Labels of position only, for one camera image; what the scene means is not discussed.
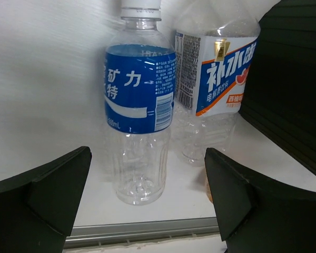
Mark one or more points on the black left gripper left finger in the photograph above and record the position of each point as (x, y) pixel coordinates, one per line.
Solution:
(38, 207)

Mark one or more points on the blue label water bottle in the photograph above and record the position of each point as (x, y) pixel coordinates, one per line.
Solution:
(139, 85)

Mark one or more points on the black plastic waste bin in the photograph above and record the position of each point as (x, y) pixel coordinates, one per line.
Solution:
(280, 94)

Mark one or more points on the white orange label bottle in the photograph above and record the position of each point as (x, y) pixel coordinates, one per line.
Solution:
(214, 42)

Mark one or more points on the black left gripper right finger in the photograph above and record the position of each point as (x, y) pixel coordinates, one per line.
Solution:
(256, 213)

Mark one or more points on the orange juice bottle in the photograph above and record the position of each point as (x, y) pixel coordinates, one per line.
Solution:
(208, 191)

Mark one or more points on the aluminium front table rail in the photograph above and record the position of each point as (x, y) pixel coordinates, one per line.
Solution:
(126, 233)

